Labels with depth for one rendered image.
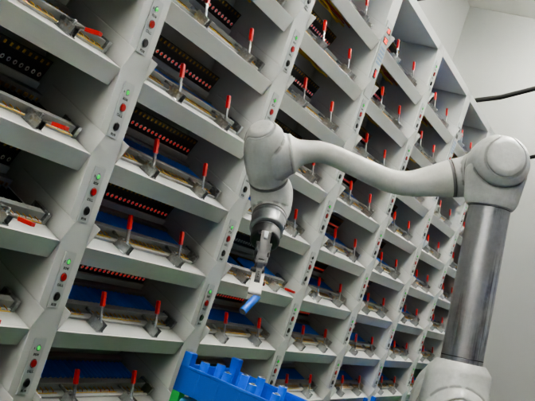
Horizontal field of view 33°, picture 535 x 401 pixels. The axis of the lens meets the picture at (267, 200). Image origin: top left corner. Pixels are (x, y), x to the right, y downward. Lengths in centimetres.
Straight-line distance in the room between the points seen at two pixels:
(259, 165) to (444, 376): 67
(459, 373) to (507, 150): 52
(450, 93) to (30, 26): 320
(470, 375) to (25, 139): 112
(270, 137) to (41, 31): 71
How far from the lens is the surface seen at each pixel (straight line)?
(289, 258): 321
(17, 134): 177
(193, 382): 185
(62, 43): 181
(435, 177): 239
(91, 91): 199
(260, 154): 225
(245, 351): 298
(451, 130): 461
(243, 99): 261
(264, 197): 233
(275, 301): 308
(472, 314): 220
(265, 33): 265
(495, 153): 219
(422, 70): 398
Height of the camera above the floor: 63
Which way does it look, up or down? 3 degrees up
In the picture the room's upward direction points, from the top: 19 degrees clockwise
